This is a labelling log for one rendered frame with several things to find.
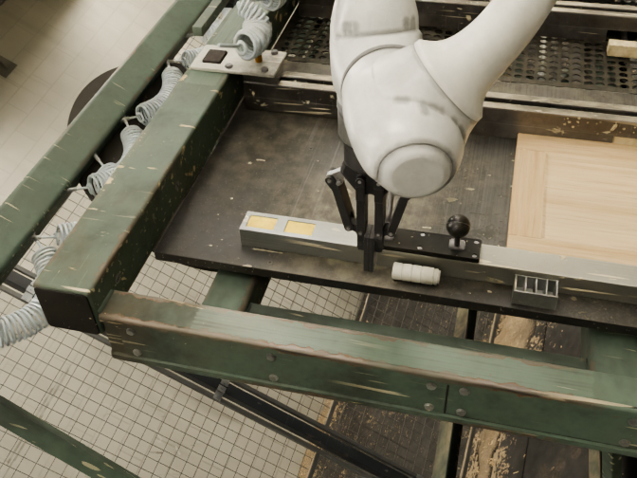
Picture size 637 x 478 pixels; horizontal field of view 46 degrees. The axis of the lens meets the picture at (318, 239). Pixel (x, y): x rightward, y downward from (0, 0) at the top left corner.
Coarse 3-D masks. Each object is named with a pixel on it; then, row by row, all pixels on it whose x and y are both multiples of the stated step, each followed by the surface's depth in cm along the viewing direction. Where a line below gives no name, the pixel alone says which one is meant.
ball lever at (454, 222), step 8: (456, 216) 115; (464, 216) 116; (448, 224) 116; (456, 224) 115; (464, 224) 115; (448, 232) 116; (456, 232) 115; (464, 232) 115; (456, 240) 122; (456, 248) 125
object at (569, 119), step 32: (192, 64) 162; (224, 64) 162; (256, 64) 161; (256, 96) 165; (288, 96) 163; (320, 96) 161; (512, 96) 155; (480, 128) 156; (512, 128) 154; (544, 128) 153; (576, 128) 151; (608, 128) 149
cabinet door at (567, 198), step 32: (544, 160) 148; (576, 160) 148; (608, 160) 147; (512, 192) 141; (544, 192) 141; (576, 192) 141; (608, 192) 140; (512, 224) 134; (544, 224) 134; (576, 224) 134; (608, 224) 134; (576, 256) 128; (608, 256) 128
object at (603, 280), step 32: (320, 224) 133; (320, 256) 133; (352, 256) 131; (384, 256) 129; (416, 256) 127; (480, 256) 126; (512, 256) 125; (544, 256) 125; (576, 288) 123; (608, 288) 121
